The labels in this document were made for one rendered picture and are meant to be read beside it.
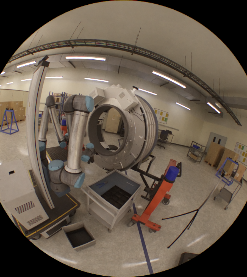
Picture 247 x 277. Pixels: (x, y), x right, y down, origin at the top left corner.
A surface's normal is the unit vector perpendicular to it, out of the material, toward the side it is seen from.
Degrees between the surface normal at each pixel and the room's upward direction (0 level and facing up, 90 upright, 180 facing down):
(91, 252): 0
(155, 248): 0
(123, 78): 90
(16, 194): 0
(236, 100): 90
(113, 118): 90
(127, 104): 90
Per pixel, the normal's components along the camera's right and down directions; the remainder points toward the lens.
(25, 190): 0.22, -0.94
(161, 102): 0.11, 0.29
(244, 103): -0.97, -0.18
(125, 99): -0.53, 0.11
